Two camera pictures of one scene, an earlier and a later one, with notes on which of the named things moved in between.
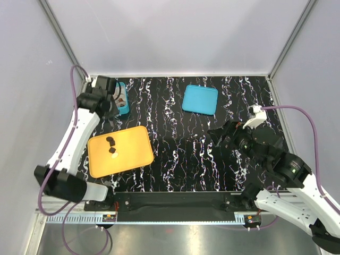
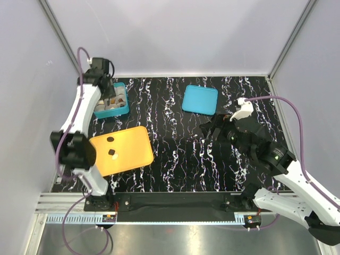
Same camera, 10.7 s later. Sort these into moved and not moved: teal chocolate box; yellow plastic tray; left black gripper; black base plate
Moved: left black gripper
Not moved: teal chocolate box; black base plate; yellow plastic tray
